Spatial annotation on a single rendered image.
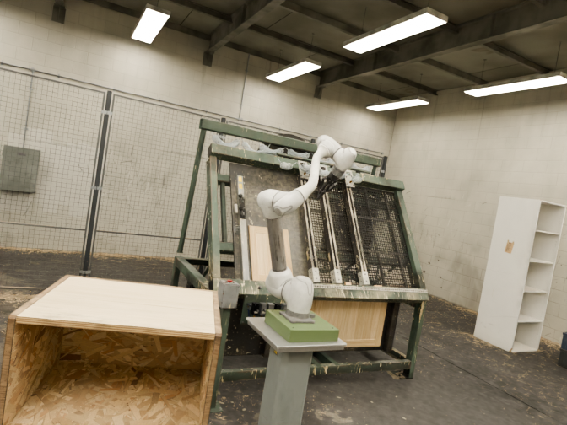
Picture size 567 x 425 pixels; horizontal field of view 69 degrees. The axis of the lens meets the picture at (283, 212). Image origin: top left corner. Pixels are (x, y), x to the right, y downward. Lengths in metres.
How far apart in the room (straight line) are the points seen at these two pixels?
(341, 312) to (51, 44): 6.30
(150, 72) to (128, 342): 6.98
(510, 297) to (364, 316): 2.75
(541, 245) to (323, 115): 5.03
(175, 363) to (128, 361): 0.16
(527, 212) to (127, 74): 6.68
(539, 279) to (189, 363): 5.92
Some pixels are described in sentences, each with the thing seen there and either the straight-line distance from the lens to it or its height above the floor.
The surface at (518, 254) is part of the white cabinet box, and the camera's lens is 6.43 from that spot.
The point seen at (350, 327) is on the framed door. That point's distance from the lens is 4.19.
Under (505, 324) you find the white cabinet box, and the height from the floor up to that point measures 0.34.
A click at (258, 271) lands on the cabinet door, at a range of 3.40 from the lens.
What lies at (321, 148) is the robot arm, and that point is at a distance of 2.83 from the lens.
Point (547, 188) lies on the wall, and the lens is 7.97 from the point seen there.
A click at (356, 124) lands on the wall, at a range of 9.96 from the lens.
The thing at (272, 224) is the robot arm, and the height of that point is 1.41.
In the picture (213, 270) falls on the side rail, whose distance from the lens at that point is 3.23.
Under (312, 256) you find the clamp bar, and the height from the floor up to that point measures 1.11.
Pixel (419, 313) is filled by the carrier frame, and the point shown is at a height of 0.65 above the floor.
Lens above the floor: 1.64
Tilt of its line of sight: 3 degrees down
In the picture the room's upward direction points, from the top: 9 degrees clockwise
